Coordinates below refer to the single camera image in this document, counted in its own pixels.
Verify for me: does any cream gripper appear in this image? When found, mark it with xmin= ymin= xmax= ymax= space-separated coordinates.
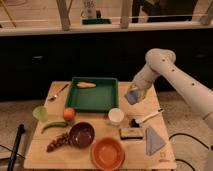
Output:
xmin=129 ymin=83 xmax=147 ymax=100

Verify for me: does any blue sponge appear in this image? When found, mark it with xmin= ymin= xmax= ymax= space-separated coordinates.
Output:
xmin=125 ymin=89 xmax=141 ymax=105

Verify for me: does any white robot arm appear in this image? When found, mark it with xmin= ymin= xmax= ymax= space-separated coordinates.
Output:
xmin=126 ymin=48 xmax=213 ymax=131

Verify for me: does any orange bowl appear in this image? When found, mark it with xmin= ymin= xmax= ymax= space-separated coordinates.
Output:
xmin=91 ymin=137 xmax=125 ymax=171

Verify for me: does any purple bowl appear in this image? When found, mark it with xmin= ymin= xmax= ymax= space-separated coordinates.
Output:
xmin=69 ymin=122 xmax=95 ymax=148

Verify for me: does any green plastic tray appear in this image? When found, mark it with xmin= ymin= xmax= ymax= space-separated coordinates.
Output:
xmin=65 ymin=77 xmax=119 ymax=113

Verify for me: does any white cup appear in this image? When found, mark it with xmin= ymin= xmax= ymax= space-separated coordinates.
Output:
xmin=108 ymin=108 xmax=124 ymax=125

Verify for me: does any blue folded cloth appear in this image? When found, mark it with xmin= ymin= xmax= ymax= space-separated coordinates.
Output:
xmin=146 ymin=127 xmax=166 ymax=156

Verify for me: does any yellow corn cob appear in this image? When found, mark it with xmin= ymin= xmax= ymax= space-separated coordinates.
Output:
xmin=77 ymin=82 xmax=96 ymax=88

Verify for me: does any orange fruit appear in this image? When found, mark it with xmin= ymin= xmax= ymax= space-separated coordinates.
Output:
xmin=63 ymin=107 xmax=76 ymax=121

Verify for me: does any green pea pod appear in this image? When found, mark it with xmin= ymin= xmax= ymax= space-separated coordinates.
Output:
xmin=41 ymin=121 xmax=69 ymax=134

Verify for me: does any white bottle on shelf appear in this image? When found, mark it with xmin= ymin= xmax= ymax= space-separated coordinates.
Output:
xmin=82 ymin=0 xmax=101 ymax=19

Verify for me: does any metal fork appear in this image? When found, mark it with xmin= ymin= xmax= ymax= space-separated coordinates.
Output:
xmin=48 ymin=84 xmax=69 ymax=101

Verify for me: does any purple grape bunch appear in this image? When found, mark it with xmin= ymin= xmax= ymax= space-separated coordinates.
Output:
xmin=46 ymin=133 xmax=70 ymax=152

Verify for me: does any green cup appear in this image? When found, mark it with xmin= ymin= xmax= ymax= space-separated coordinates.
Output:
xmin=33 ymin=106 xmax=48 ymax=122

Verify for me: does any black pole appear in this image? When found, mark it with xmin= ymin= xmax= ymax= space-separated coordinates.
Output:
xmin=7 ymin=124 xmax=25 ymax=171

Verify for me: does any wooden railing shelf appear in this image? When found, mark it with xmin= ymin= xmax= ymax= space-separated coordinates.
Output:
xmin=0 ymin=0 xmax=213 ymax=36

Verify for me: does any white handled dish brush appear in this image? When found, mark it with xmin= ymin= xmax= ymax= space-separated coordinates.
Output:
xmin=129 ymin=108 xmax=163 ymax=128

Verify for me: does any black cable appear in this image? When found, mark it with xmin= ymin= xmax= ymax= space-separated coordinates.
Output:
xmin=168 ymin=132 xmax=213 ymax=171

